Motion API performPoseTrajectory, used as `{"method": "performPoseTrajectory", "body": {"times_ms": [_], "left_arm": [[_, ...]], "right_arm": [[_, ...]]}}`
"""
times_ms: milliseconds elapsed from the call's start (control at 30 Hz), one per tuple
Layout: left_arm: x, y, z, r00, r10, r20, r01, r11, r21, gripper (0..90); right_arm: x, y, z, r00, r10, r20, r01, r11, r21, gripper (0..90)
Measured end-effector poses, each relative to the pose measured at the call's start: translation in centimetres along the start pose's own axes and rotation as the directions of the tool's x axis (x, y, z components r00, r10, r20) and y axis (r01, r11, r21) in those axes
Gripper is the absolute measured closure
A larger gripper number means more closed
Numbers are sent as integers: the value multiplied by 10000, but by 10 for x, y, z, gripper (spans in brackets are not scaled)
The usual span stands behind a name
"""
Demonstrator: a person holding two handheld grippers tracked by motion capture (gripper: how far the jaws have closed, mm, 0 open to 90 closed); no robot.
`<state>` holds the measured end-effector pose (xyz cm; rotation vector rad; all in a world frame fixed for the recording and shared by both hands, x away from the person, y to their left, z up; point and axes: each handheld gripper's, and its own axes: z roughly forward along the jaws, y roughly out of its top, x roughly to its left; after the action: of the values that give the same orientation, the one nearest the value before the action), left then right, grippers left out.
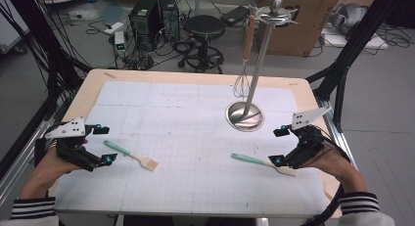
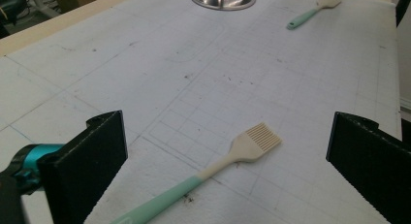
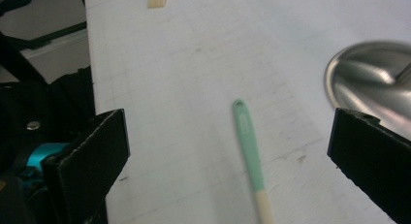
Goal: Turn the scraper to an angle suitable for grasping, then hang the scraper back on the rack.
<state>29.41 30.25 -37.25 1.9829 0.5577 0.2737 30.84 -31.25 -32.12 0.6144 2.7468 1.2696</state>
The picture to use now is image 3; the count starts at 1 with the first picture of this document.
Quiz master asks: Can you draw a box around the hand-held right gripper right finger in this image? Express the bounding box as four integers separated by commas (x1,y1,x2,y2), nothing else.
326,107,411,224

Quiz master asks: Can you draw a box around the white grid mat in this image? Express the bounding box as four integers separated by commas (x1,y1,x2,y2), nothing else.
83,0,411,224

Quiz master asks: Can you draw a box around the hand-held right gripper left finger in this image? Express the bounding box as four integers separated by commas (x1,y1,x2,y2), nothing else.
41,108,132,224

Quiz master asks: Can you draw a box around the black metal bar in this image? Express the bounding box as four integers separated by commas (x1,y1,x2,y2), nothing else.
0,20,88,52

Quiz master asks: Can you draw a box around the steel utensil rack stand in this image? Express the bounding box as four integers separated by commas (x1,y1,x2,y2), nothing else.
324,40,411,142

